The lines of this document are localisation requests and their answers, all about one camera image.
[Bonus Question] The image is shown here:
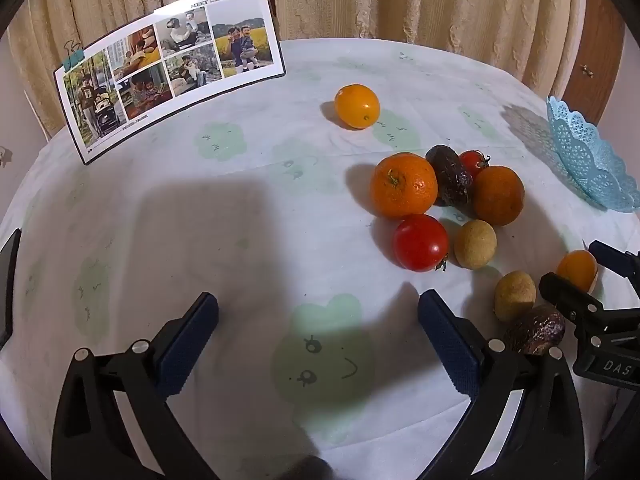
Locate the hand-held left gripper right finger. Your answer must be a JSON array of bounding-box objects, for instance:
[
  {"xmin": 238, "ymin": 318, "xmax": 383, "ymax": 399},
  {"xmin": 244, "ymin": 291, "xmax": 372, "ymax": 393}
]
[{"xmin": 418, "ymin": 289, "xmax": 586, "ymax": 480}]

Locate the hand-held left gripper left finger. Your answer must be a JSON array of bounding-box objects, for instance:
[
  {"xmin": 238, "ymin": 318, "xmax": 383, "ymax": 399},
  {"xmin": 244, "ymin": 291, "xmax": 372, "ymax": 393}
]
[{"xmin": 51, "ymin": 291, "xmax": 221, "ymax": 480}]

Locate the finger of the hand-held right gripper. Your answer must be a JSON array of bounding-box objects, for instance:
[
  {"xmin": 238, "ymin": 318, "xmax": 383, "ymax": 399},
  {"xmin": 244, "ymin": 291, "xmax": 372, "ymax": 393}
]
[
  {"xmin": 539, "ymin": 272, "xmax": 606, "ymax": 331},
  {"xmin": 589, "ymin": 241, "xmax": 640, "ymax": 278}
]

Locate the small orange cherry tomato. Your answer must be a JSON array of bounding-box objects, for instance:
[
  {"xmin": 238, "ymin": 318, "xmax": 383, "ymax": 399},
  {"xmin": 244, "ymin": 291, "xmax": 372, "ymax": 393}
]
[{"xmin": 556, "ymin": 250, "xmax": 599, "ymax": 292}]

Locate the dark wrinkled passion fruit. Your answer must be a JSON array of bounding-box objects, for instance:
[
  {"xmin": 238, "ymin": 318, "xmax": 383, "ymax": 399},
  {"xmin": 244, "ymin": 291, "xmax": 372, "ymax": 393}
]
[
  {"xmin": 504, "ymin": 304, "xmax": 567, "ymax": 357},
  {"xmin": 425, "ymin": 144, "xmax": 474, "ymax": 207}
]

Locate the large red tomato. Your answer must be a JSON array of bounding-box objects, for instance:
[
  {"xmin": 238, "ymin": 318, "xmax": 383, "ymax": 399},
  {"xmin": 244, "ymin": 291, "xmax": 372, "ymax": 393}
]
[{"xmin": 392, "ymin": 214, "xmax": 450, "ymax": 273}]

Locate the blue lace plastic basket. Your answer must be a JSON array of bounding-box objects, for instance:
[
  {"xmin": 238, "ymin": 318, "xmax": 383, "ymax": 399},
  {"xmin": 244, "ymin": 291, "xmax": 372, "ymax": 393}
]
[{"xmin": 546, "ymin": 95, "xmax": 637, "ymax": 212}]

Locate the smaller orange mandarin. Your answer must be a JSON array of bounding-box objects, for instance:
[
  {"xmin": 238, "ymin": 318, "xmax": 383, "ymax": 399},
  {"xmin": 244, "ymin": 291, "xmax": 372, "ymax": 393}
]
[{"xmin": 472, "ymin": 165, "xmax": 525, "ymax": 227}]

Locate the large orange mandarin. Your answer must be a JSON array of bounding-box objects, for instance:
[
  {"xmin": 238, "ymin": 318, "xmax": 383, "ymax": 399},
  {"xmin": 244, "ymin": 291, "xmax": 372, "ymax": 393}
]
[{"xmin": 370, "ymin": 152, "xmax": 439, "ymax": 220}]

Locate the tan longan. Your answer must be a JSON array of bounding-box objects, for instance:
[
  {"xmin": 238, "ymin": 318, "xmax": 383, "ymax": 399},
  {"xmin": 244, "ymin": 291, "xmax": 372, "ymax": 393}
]
[
  {"xmin": 494, "ymin": 270, "xmax": 537, "ymax": 323},
  {"xmin": 454, "ymin": 219, "xmax": 498, "ymax": 269}
]

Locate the white printed tablecloth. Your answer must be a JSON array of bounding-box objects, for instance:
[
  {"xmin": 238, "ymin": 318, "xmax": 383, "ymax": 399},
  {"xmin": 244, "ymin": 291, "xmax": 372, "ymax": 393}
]
[{"xmin": 0, "ymin": 37, "xmax": 640, "ymax": 480}]

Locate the small red cherry tomato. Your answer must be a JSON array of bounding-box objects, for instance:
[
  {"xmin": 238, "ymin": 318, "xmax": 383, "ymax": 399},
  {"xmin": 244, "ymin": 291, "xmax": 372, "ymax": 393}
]
[{"xmin": 458, "ymin": 150, "xmax": 492, "ymax": 177}]

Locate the black rectangular block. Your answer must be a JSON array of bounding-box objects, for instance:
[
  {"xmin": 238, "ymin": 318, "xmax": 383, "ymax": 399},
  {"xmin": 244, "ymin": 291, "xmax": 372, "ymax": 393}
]
[{"xmin": 0, "ymin": 228, "xmax": 22, "ymax": 348}]

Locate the brown wooden door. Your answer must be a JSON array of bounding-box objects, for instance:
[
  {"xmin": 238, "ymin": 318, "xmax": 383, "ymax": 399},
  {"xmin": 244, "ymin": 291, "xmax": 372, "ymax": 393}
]
[{"xmin": 562, "ymin": 0, "xmax": 627, "ymax": 127}]

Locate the yellow orange tomato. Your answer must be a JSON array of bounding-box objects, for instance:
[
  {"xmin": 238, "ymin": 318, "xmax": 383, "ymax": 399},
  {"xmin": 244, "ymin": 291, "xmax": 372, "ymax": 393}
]
[{"xmin": 334, "ymin": 84, "xmax": 381, "ymax": 130}]

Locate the photo collage card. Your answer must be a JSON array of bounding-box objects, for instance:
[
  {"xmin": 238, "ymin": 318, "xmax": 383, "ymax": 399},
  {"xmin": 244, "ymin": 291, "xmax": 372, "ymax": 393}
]
[{"xmin": 53, "ymin": 0, "xmax": 287, "ymax": 166}]

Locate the blue binder clip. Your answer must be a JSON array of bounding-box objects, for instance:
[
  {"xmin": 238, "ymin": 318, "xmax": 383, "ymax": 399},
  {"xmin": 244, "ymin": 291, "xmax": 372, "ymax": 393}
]
[{"xmin": 63, "ymin": 41, "xmax": 85, "ymax": 72}]

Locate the beige curtain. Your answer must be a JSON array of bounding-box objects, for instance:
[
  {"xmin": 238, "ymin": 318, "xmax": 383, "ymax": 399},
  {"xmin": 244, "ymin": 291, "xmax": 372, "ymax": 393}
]
[
  {"xmin": 272, "ymin": 0, "xmax": 586, "ymax": 97},
  {"xmin": 7, "ymin": 0, "xmax": 198, "ymax": 137}
]

